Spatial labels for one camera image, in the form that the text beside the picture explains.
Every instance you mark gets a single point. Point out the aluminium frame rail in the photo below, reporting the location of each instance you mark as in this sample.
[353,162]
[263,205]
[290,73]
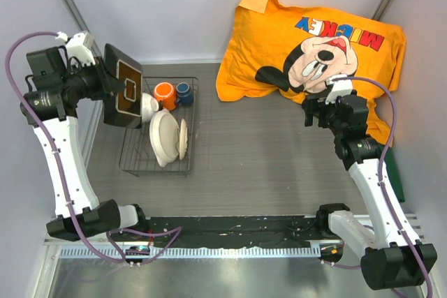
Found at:
[341,223]

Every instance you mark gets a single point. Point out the black wire dish rack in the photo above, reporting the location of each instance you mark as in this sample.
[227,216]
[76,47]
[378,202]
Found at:
[137,156]

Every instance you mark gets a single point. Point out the square floral plate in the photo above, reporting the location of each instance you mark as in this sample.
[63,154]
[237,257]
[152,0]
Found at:
[124,107]

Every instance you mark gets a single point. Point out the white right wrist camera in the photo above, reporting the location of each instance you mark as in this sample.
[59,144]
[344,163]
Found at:
[339,85]

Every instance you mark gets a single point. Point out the white slotted cable duct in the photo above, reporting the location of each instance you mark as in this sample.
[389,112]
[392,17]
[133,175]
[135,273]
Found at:
[79,252]

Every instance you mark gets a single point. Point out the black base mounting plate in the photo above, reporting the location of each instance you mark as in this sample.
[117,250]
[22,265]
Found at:
[234,232]

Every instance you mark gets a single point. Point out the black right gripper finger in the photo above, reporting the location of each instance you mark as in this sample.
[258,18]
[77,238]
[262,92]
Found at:
[309,112]
[322,118]

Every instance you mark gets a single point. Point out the large white oval dish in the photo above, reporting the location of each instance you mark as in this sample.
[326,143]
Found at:
[163,135]

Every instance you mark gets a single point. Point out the blue mug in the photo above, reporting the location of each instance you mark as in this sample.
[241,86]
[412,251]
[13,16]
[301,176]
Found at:
[184,94]

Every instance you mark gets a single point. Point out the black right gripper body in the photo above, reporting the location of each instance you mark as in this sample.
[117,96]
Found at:
[316,105]

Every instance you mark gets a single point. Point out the white ribbed bowl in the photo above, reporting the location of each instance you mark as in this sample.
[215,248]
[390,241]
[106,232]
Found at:
[150,102]

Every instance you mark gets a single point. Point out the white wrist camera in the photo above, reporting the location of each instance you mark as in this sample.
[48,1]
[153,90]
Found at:
[78,46]
[339,85]

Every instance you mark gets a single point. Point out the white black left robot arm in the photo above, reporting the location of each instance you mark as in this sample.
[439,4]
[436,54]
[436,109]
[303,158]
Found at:
[57,83]

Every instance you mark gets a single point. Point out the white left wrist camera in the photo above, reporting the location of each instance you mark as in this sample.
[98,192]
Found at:
[78,46]

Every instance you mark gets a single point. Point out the orange mug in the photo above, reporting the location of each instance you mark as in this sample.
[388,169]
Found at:
[166,94]

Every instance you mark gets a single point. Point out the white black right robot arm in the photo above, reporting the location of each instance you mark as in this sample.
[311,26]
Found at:
[391,254]

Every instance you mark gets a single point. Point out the small cream plate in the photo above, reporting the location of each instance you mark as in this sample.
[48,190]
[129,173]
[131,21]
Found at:
[182,140]

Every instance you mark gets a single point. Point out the orange Mickey pillow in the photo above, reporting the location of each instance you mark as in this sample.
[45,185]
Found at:
[296,50]

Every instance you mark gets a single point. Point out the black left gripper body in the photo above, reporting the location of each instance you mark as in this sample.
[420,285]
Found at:
[103,89]

